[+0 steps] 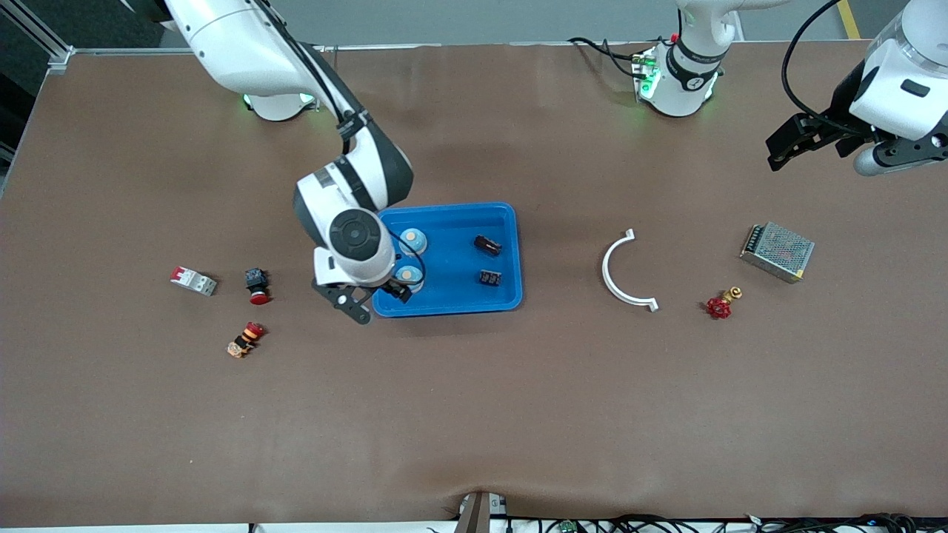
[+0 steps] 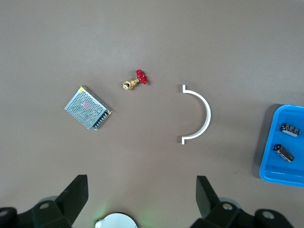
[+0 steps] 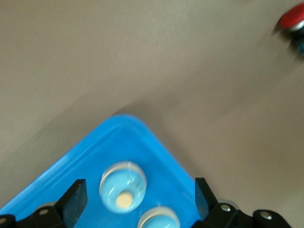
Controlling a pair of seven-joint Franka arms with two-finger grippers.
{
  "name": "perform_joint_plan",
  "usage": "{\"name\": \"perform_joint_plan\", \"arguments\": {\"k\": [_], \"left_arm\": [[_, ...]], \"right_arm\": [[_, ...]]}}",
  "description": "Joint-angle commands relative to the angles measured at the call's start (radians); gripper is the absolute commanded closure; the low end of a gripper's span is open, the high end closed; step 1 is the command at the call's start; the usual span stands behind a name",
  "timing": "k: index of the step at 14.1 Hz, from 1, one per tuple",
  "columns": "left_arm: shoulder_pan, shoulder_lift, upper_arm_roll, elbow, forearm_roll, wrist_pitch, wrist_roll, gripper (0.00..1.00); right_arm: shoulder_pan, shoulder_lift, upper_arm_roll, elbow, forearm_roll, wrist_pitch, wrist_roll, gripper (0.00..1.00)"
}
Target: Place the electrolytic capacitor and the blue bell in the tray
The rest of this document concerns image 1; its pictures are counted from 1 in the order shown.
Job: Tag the brass valve red handwheel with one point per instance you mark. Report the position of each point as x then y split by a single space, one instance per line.
718 307

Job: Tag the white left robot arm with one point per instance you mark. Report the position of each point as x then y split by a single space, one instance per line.
685 74

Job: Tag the orange red push button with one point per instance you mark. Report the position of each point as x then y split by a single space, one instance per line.
246 340

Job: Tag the metal clamp bracket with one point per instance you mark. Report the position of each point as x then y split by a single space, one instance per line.
474 514

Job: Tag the aluminium frame profile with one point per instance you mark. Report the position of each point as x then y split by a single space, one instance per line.
61 59

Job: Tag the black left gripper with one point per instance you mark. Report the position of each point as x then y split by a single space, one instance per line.
835 118

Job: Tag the blue dome call bell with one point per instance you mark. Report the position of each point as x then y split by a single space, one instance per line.
415 243
409 274

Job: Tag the long black electrolytic capacitor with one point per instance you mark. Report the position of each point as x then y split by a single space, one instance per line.
487 245

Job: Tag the metal mesh power supply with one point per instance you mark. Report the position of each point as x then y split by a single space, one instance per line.
778 252

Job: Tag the white red circuit breaker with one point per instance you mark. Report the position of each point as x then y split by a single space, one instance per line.
194 281

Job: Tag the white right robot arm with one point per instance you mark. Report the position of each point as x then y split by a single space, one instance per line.
355 233

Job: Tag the brown table mat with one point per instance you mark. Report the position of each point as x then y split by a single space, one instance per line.
474 414

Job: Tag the red emergency stop button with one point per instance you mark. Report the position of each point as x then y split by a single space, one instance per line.
257 285

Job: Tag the white semicircular pipe clamp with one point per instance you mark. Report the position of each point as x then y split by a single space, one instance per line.
605 270

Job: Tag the blue plastic tray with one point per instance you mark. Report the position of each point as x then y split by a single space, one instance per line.
459 296

